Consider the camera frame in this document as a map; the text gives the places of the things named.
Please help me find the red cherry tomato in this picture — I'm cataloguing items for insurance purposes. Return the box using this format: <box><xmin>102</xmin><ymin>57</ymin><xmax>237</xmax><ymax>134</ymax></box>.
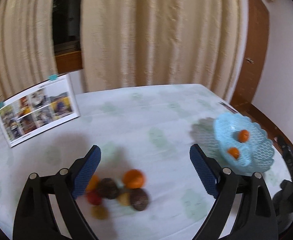
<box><xmin>86</xmin><ymin>190</ymin><xmax>102</xmax><ymax>206</ymax></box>

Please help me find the photo collage card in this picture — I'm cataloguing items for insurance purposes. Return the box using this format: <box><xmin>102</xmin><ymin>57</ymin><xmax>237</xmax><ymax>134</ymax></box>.
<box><xmin>0</xmin><ymin>74</ymin><xmax>80</xmax><ymax>148</ymax></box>

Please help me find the teal binder clip right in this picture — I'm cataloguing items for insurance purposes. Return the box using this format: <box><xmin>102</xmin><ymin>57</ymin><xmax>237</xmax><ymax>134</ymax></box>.
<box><xmin>48</xmin><ymin>74</ymin><xmax>58</xmax><ymax>81</ymax></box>

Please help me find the white green patterned bedsheet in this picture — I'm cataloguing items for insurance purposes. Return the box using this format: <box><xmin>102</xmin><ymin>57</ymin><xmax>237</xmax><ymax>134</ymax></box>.
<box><xmin>0</xmin><ymin>85</ymin><xmax>290</xmax><ymax>239</ymax></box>

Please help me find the light blue lattice fruit basket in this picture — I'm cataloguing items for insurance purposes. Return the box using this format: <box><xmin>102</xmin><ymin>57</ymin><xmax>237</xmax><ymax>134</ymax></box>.
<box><xmin>213</xmin><ymin>112</ymin><xmax>275</xmax><ymax>176</ymax></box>

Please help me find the yellow round fruit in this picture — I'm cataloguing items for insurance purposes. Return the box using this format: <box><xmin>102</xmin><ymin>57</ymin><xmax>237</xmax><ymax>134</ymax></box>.
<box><xmin>117</xmin><ymin>192</ymin><xmax>131</xmax><ymax>206</ymax></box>
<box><xmin>91</xmin><ymin>205</ymin><xmax>108</xmax><ymax>220</ymax></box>

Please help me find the beige curtain panel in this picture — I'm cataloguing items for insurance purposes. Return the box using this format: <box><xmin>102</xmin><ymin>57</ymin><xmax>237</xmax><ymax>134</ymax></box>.
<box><xmin>80</xmin><ymin>0</ymin><xmax>242</xmax><ymax>100</ymax></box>
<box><xmin>0</xmin><ymin>0</ymin><xmax>57</xmax><ymax>102</ymax></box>

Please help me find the dark brown passion fruit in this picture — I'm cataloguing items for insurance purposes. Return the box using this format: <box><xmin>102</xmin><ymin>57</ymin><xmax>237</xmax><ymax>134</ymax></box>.
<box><xmin>96</xmin><ymin>178</ymin><xmax>120</xmax><ymax>200</ymax></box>

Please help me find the brown wooden door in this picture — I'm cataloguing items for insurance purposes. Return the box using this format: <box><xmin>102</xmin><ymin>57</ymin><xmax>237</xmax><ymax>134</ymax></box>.
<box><xmin>231</xmin><ymin>0</ymin><xmax>269</xmax><ymax>110</ymax></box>

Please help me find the beige curtain right panel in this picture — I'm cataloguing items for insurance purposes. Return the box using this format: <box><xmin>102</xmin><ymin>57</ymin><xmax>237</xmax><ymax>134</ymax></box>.
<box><xmin>80</xmin><ymin>0</ymin><xmax>242</xmax><ymax>100</ymax></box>

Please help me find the beige curtain left panel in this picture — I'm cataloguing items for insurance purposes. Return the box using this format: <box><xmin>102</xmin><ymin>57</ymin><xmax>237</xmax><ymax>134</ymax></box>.
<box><xmin>0</xmin><ymin>0</ymin><xmax>57</xmax><ymax>102</ymax></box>

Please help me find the orange tangerine in basket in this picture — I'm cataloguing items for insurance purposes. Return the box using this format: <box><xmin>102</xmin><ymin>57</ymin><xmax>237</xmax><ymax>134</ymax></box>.
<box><xmin>238</xmin><ymin>129</ymin><xmax>250</xmax><ymax>143</ymax></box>

